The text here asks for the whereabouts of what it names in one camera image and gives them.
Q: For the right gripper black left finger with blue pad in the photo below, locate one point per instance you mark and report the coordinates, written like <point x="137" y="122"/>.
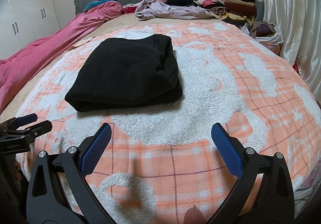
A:
<point x="58" y="191"/>

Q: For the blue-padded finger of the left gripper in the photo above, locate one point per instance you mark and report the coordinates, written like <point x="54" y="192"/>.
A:
<point x="17" y="122"/>

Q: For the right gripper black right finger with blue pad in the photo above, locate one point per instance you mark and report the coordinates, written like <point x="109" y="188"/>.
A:
<point x="263" y="191"/>

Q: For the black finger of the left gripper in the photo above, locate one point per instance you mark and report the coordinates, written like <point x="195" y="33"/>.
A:
<point x="37" y="130"/>

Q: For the black garment with orange patches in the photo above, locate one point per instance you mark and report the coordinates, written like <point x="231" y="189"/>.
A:
<point x="123" y="73"/>

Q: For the basket with clothes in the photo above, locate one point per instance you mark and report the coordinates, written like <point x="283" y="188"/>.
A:
<point x="267" y="34"/>

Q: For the stack of folded clothes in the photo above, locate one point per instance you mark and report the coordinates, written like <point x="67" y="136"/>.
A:
<point x="236" y="12"/>

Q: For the operator thumb tip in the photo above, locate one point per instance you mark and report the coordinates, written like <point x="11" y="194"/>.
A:
<point x="194" y="216"/>

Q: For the pink quilt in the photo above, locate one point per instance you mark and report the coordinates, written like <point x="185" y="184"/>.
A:
<point x="21" y="67"/>

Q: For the orange white plush blanket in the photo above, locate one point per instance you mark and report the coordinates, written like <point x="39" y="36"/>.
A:
<point x="161" y="159"/>

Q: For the white wardrobe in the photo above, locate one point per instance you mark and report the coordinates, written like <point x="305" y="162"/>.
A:
<point x="24" y="21"/>

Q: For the blue garment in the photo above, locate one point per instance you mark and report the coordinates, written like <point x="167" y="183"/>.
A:
<point x="94" y="4"/>

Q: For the lilac crumpled garment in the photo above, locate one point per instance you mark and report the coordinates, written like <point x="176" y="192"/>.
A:
<point x="150" y="9"/>

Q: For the white satin curtain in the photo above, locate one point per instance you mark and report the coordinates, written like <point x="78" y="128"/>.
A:
<point x="299" y="21"/>

